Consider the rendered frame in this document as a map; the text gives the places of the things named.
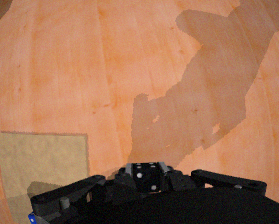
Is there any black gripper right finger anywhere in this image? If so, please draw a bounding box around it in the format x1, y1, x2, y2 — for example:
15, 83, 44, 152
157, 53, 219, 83
157, 162, 267, 196

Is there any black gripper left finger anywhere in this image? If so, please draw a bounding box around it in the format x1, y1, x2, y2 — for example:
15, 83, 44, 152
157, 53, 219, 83
30, 163, 141, 224

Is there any black die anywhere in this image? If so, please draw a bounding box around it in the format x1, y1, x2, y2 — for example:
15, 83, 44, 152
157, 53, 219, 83
133, 162, 160, 193

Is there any tan flat mat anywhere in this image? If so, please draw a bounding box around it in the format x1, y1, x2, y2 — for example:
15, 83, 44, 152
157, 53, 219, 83
0, 133, 89, 224

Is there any blue die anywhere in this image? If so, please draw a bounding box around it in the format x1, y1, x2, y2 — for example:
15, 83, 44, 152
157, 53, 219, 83
28, 212, 37, 224

